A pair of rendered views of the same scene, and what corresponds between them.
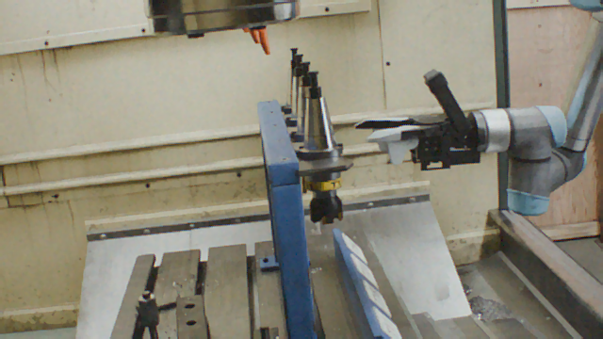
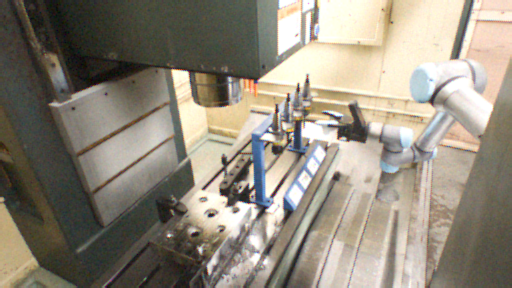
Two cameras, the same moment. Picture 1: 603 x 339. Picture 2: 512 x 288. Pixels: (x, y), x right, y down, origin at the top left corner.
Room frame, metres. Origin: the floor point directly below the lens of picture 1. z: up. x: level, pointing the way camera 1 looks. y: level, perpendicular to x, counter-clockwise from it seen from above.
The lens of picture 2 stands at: (0.00, -0.52, 1.79)
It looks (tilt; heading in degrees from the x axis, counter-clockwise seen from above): 30 degrees down; 32
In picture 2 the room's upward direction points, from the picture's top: 3 degrees counter-clockwise
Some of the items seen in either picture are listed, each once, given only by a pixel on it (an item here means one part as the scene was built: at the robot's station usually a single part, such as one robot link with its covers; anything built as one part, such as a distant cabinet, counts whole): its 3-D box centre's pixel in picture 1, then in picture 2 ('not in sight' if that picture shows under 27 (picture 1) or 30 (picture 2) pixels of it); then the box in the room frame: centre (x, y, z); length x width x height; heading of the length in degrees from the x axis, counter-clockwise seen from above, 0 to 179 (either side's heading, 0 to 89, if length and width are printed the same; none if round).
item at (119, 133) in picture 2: not in sight; (131, 141); (0.71, 0.50, 1.16); 0.48 x 0.05 x 0.51; 3
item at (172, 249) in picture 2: not in sight; (203, 227); (0.61, 0.09, 0.97); 0.29 x 0.23 x 0.05; 3
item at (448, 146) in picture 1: (445, 138); (353, 129); (1.18, -0.26, 1.16); 0.12 x 0.08 x 0.09; 93
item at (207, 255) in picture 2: not in sight; (199, 272); (0.45, -0.02, 0.97); 0.13 x 0.03 x 0.15; 3
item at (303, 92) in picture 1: (309, 107); (288, 108); (1.06, -0.03, 1.26); 0.04 x 0.04 x 0.07
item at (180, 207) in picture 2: not in sight; (173, 209); (0.62, 0.24, 0.97); 0.13 x 0.03 x 0.15; 93
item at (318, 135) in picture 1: (317, 121); (277, 120); (0.95, -0.03, 1.26); 0.04 x 0.04 x 0.07
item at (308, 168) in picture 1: (326, 166); (271, 138); (0.89, -0.04, 1.21); 0.07 x 0.05 x 0.01; 93
